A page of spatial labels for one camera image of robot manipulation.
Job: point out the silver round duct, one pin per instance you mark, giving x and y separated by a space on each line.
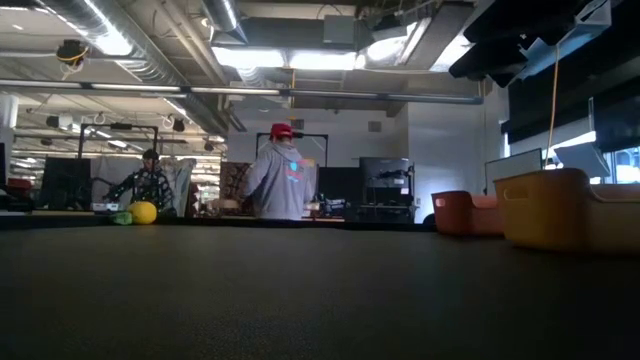
222 15

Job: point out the green toy pepper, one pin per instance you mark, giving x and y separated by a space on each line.
121 218

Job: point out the large silver spiral duct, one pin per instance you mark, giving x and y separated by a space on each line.
150 65

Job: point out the orange plastic basket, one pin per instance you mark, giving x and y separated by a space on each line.
460 212

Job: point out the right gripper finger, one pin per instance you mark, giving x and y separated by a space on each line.
520 22
500 67

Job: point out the white draped cloth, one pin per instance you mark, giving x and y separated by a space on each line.
182 180

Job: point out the yellow plastic basket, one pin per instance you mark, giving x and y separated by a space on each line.
545 215

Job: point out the patterned red tapestry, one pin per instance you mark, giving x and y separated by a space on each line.
232 180

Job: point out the bright light panel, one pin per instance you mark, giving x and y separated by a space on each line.
285 59

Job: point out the yellow toy lemon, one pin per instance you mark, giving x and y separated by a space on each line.
143 212

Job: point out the white board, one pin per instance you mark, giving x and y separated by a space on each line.
513 170

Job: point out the black aluminium table frame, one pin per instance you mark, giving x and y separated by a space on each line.
210 223

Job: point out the black panel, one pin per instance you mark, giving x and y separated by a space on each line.
340 187

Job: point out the grey monitor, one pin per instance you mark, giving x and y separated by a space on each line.
582 159

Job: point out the grey ventilation box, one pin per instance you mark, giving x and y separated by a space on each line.
342 30

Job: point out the black table mat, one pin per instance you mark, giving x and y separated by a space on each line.
320 310

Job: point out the grey horizontal beam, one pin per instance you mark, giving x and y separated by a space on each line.
280 91

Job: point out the person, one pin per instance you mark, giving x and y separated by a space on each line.
147 185
280 185

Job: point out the black window blind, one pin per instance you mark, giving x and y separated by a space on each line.
575 110

